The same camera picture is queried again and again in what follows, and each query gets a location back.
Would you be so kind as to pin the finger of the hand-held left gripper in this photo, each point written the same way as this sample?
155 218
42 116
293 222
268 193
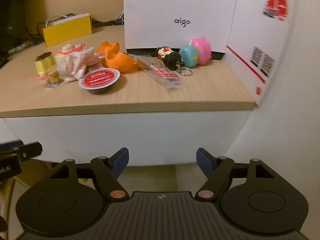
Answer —
11 143
30 150

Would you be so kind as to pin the orange plastic capsule half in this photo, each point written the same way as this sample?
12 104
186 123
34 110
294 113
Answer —
110 46
120 63

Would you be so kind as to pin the black monitor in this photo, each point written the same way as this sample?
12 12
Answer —
10 17

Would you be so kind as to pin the clear plastic packet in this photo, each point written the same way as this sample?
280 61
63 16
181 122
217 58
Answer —
162 73

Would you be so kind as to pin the white pink snack pack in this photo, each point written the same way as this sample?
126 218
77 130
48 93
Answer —
75 62

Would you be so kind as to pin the teal round toy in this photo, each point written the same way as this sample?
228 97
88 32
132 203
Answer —
188 56

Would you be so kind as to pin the white computer case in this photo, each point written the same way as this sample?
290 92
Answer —
175 5

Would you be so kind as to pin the yellow box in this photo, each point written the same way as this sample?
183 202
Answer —
67 31

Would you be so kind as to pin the wide white drawer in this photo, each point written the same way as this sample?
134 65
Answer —
137 137

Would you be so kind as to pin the small gold candy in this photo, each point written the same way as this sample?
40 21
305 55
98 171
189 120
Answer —
53 76

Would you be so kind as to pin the white power strip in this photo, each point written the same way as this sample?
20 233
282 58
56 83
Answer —
21 45

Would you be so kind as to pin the pink round toy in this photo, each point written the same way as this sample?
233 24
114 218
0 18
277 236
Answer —
202 48

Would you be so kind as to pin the gold foil cup pink base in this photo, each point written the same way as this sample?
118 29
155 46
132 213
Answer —
45 61

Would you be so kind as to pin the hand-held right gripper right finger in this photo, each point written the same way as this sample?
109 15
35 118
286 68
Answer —
205 162

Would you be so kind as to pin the white printed board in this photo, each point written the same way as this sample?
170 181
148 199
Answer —
260 42

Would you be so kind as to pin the red lid cup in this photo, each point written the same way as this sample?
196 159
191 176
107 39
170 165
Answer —
100 78

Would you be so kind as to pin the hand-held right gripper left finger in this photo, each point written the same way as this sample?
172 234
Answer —
120 162

